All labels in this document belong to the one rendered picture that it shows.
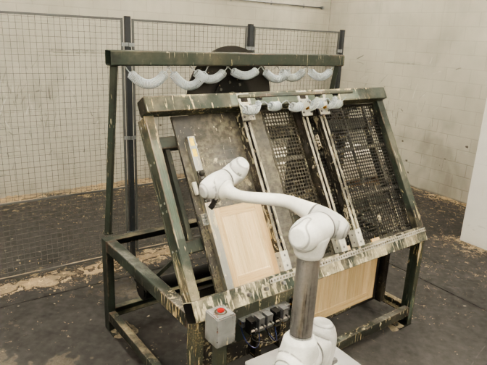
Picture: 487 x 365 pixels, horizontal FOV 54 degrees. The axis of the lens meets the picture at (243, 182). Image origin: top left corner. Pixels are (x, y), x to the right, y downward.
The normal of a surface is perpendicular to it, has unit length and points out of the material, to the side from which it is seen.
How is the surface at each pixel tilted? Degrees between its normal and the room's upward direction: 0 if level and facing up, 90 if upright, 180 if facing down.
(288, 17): 90
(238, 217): 60
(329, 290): 90
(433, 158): 90
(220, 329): 90
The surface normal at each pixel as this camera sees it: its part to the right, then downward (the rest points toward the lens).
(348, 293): 0.60, 0.26
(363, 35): -0.82, 0.13
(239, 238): 0.54, -0.26
